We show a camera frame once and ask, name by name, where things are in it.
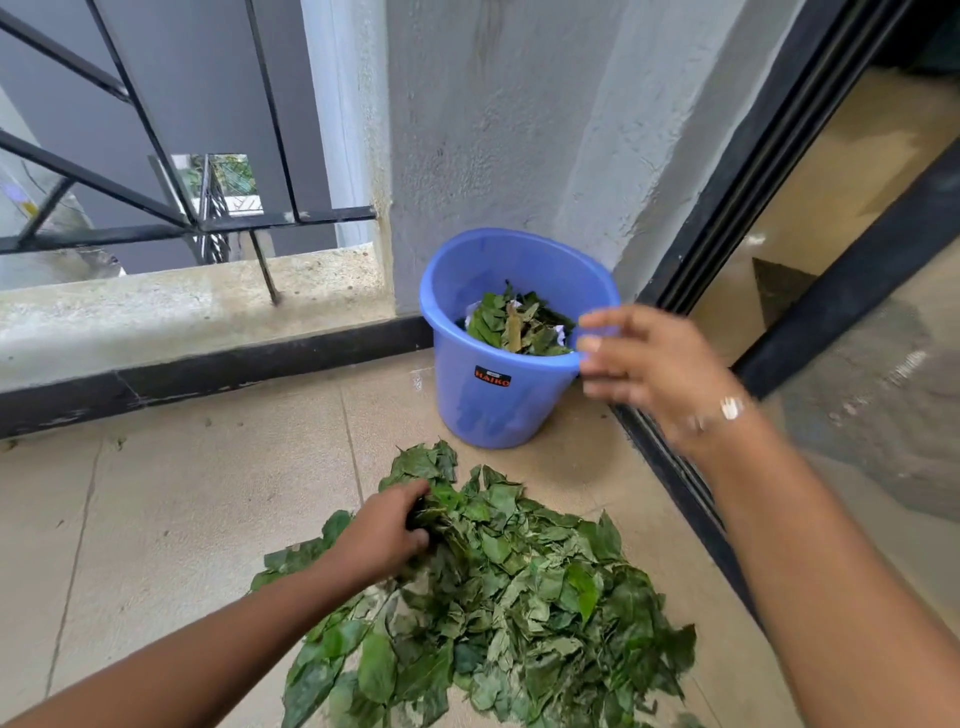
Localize silver wrist bracelet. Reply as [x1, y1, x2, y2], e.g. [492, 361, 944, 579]
[686, 395, 755, 438]

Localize green leaves in bucket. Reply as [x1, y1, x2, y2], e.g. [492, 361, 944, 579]
[457, 281, 579, 358]

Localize black sliding door frame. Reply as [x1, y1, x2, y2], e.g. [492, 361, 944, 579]
[611, 0, 960, 624]

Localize person's right hand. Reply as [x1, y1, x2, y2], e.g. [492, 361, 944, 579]
[576, 303, 751, 445]

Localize black metal railing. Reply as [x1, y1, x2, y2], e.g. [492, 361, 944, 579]
[0, 0, 378, 306]

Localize person's left forearm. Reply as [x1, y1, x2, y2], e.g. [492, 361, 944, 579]
[0, 553, 352, 728]

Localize blue plastic bucket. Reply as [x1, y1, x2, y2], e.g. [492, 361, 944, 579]
[418, 227, 622, 451]

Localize glass door pane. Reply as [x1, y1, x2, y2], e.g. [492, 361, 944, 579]
[690, 66, 960, 639]

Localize pile of green leaves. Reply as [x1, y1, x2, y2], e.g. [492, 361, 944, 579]
[249, 440, 699, 728]

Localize person's left hand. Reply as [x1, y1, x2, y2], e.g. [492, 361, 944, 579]
[328, 480, 434, 588]

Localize person's right forearm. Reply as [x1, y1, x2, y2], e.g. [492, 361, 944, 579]
[672, 401, 960, 728]

